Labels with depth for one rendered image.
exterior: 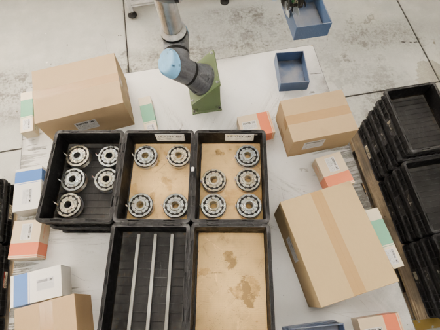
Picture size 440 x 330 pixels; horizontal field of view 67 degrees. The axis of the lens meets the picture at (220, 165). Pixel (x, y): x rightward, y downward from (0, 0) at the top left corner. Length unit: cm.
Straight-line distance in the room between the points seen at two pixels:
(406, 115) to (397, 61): 99
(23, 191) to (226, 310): 102
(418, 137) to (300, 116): 83
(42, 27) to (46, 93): 180
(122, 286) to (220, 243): 41
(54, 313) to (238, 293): 68
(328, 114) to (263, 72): 48
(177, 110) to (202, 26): 147
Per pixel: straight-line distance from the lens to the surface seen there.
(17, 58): 337
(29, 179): 171
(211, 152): 147
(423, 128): 220
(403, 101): 225
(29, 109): 194
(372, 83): 291
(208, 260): 134
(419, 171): 220
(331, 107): 161
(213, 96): 162
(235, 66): 189
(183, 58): 151
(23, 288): 159
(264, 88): 181
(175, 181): 143
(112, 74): 169
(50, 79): 180
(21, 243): 165
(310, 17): 162
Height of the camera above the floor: 216
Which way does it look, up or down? 67 degrees down
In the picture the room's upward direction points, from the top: 4 degrees counter-clockwise
